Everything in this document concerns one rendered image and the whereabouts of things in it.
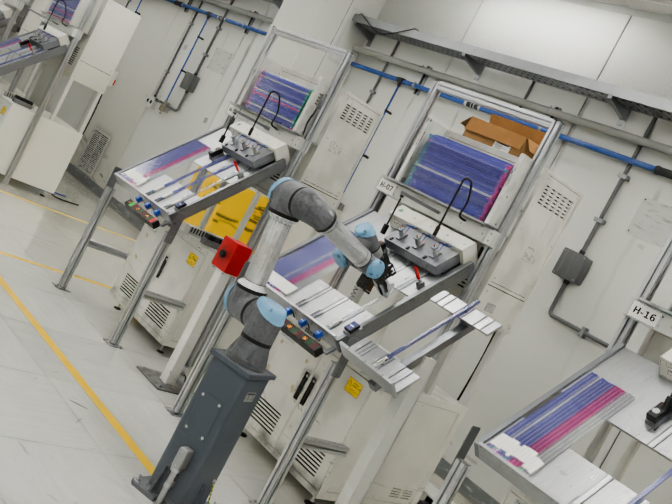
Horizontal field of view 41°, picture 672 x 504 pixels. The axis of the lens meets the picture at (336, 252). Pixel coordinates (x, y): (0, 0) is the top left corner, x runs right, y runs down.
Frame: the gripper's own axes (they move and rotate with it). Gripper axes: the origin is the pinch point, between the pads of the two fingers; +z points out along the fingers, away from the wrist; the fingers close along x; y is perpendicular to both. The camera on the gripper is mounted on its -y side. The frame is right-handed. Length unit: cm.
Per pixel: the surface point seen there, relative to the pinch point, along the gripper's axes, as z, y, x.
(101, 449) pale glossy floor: -13, -122, 14
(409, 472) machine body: 87, -23, -10
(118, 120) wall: 154, 84, 613
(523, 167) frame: -19, 75, -11
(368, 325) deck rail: -1.9, -15.5, -10.0
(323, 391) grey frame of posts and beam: 6.9, -45.0, -14.0
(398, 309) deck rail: 1.5, -0.8, -10.0
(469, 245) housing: 0.8, 41.9, -7.3
